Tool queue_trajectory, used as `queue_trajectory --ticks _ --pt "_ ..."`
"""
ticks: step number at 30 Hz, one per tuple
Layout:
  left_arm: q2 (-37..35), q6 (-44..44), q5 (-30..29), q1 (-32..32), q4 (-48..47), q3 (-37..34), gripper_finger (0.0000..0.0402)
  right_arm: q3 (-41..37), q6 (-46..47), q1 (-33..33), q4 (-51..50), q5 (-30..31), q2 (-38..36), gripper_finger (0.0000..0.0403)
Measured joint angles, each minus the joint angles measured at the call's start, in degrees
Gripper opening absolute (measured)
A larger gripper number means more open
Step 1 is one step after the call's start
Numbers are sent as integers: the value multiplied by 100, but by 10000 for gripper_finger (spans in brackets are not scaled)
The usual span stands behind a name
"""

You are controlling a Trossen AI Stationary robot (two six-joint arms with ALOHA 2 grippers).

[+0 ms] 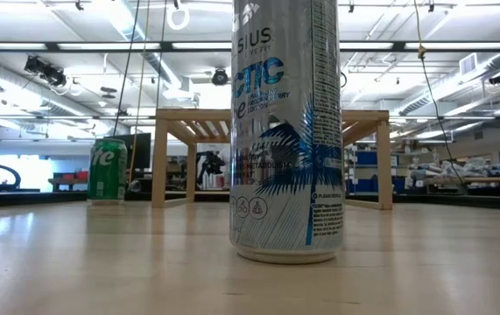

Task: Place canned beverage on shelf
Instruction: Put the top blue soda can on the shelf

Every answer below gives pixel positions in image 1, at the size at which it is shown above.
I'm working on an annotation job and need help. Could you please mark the white ring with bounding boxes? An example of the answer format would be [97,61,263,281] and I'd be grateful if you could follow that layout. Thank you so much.
[165,2,191,32]

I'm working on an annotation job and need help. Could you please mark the black ceiling camera cluster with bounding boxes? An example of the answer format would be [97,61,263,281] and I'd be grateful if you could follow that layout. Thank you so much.
[23,55,68,88]

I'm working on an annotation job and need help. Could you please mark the green Sprite can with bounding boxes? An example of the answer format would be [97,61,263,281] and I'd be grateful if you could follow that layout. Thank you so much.
[86,137,129,206]

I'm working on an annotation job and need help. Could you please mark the wooden-top metal workbench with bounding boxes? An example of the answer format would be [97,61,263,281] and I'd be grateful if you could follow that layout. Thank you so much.
[409,174,500,198]

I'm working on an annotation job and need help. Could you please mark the wooden slatted shelf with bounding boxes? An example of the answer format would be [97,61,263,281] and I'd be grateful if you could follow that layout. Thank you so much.
[151,108,394,211]

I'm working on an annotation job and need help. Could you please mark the low bench with red bins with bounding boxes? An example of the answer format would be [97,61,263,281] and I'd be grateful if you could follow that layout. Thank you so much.
[47,170,89,193]

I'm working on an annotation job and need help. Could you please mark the round black ceiling camera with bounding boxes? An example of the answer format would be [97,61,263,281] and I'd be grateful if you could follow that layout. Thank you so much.
[210,66,230,87]

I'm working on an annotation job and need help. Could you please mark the shelving with blue bins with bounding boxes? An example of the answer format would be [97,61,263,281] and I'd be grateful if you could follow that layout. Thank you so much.
[344,149,408,194]

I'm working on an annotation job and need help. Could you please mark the pile of wrapped parts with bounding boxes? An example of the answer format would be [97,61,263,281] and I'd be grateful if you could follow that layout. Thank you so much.
[409,156,500,179]

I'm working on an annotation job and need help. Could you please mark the white Celsius can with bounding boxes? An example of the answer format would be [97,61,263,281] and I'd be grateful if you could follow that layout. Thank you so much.
[229,0,346,265]

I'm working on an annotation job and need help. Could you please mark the black monitor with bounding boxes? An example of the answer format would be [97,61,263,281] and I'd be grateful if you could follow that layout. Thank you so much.
[104,133,152,172]

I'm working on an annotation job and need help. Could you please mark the hanging cable with yellow knot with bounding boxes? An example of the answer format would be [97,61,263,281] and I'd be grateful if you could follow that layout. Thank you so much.
[412,0,468,186]

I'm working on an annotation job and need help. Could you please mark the hanging black cable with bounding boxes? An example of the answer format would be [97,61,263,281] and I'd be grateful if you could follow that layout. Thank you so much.
[112,0,141,137]

